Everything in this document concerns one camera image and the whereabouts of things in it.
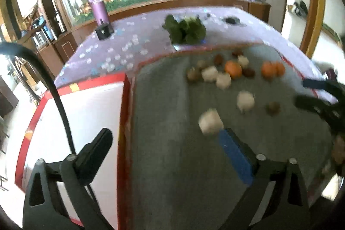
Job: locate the grey felt mat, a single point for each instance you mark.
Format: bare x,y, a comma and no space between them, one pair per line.
182,179

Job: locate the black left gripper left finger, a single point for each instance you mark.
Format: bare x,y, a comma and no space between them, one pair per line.
80,169

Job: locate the small black box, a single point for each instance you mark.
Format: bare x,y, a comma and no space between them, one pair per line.
104,30

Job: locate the green leafy vegetable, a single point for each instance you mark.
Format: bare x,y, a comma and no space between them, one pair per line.
186,31

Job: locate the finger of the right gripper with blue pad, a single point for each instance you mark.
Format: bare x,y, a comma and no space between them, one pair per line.
332,87

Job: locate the purple floral tablecloth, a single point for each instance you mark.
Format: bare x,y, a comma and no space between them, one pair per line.
141,48

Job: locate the brown round fruit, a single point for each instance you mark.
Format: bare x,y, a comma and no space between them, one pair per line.
201,65
273,108

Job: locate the orange fruit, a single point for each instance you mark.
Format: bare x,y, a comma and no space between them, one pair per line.
234,69
268,70
279,69

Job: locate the small black device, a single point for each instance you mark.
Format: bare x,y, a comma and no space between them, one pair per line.
233,20

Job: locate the tan round fruit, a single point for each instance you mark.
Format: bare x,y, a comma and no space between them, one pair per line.
193,75

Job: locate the purple thermos bottle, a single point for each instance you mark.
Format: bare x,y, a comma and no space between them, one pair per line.
100,12

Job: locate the blue water jug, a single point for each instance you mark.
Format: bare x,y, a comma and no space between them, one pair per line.
45,27

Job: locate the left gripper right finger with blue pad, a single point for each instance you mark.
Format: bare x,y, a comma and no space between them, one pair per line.
242,157

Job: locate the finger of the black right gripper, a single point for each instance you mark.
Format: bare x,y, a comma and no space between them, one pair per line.
325,110

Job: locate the white tray red rim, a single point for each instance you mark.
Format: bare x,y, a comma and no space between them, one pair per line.
90,106

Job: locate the dark red date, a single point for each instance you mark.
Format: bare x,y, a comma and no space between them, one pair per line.
218,60
248,72

